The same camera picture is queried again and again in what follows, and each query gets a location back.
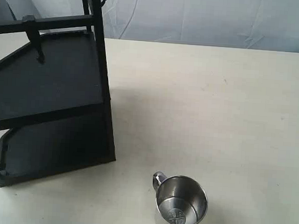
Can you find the white backdrop cloth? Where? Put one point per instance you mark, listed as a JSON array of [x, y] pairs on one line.
[[249, 24]]

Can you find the stainless steel mug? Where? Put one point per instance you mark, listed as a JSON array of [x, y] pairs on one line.
[[179, 199]]

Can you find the black metal rack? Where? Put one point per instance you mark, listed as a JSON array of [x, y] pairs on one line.
[[55, 103]]

